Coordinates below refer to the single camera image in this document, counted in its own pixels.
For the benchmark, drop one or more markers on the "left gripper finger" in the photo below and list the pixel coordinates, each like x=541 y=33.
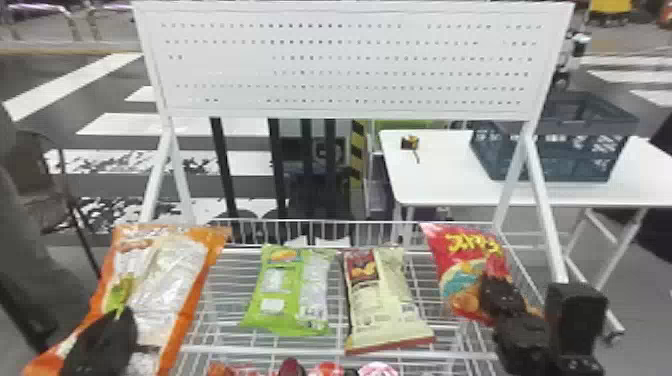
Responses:
x=100 y=341

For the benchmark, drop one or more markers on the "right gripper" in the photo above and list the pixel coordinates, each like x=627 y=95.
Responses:
x=522 y=344

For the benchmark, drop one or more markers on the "orange snack packet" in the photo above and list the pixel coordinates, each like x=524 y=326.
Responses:
x=157 y=273

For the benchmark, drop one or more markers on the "red snack packet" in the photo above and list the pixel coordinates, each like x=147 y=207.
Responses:
x=464 y=257

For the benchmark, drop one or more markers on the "cream snack packet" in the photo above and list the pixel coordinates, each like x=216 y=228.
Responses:
x=383 y=310

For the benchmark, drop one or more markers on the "white side table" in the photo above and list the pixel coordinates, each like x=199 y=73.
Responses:
x=446 y=178

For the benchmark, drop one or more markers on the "blue crate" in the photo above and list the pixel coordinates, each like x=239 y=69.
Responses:
x=556 y=157

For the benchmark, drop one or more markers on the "black chair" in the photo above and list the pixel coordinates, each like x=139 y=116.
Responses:
x=38 y=176

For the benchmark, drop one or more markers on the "green snack packet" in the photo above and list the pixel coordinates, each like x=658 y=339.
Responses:
x=288 y=294

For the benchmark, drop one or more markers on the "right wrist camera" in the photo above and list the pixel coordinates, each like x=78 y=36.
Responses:
x=575 y=320

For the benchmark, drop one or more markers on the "yellow black striped post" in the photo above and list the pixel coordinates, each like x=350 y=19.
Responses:
x=358 y=149

